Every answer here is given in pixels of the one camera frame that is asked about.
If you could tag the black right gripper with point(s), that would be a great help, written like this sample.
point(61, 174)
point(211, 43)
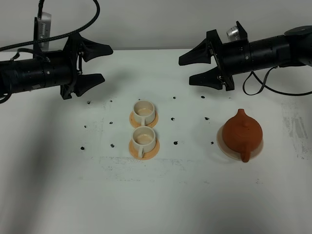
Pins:
point(217, 77)

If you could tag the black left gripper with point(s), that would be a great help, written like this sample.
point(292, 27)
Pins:
point(79, 83)

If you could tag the brown clay teapot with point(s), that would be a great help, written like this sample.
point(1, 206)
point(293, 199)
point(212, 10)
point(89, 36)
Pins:
point(242, 134)

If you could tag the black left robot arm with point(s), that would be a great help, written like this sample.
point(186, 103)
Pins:
point(31, 69)

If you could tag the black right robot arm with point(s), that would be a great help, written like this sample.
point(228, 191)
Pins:
point(238, 55)

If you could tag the beige round teapot coaster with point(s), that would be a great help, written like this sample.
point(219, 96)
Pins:
point(232, 154)

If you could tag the far white teacup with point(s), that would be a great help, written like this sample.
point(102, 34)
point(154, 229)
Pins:
point(144, 112)

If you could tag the white teacup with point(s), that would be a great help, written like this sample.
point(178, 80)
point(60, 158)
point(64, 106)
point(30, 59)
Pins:
point(143, 140)
point(144, 112)

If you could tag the near white teacup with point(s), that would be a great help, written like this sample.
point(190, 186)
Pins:
point(143, 140)

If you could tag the near orange coaster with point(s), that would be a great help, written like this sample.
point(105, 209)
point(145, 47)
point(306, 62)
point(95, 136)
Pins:
point(146, 156)

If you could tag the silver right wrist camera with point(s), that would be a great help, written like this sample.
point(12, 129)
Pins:
point(236, 33)

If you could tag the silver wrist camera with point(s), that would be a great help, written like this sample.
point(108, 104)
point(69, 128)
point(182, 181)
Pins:
point(236, 33)
point(42, 25)

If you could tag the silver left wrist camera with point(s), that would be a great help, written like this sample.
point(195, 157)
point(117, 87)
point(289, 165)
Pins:
point(42, 25)

